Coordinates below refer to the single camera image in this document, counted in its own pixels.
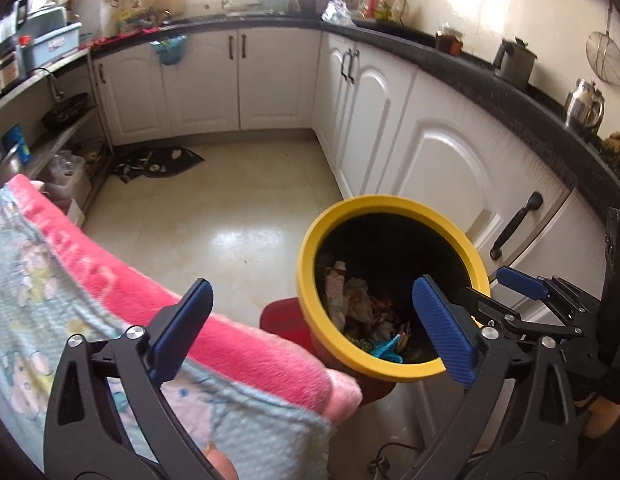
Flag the dark floor mat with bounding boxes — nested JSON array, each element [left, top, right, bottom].
[[112, 145, 205, 184]]

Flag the steel kettle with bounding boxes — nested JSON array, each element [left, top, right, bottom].
[[564, 78, 605, 136]]

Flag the yellow rimmed trash bin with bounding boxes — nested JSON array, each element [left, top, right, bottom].
[[297, 195, 490, 404]]

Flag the blue hanging basket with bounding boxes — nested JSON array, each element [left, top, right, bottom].
[[150, 36, 187, 66]]

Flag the cartoon print blue tablecloth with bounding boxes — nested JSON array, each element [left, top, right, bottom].
[[0, 179, 337, 479]]

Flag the grey kettle jug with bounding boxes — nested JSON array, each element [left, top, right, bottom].
[[493, 37, 538, 91]]

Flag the colourful snack wrappers pile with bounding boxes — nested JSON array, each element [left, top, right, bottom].
[[319, 260, 412, 364]]

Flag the person's right hand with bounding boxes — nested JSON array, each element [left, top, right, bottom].
[[574, 393, 620, 439]]

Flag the black frying pan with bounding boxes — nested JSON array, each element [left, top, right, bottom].
[[41, 92, 89, 133]]

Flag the wire strainer on wall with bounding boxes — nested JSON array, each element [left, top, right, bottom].
[[585, 1, 620, 84]]

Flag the white kitchen cabinets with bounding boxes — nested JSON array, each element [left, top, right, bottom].
[[94, 27, 605, 295]]

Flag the pink fleece blanket edge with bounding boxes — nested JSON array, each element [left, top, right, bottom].
[[6, 174, 362, 424]]

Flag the blue plastic storage box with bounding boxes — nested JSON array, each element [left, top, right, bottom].
[[22, 22, 82, 72]]

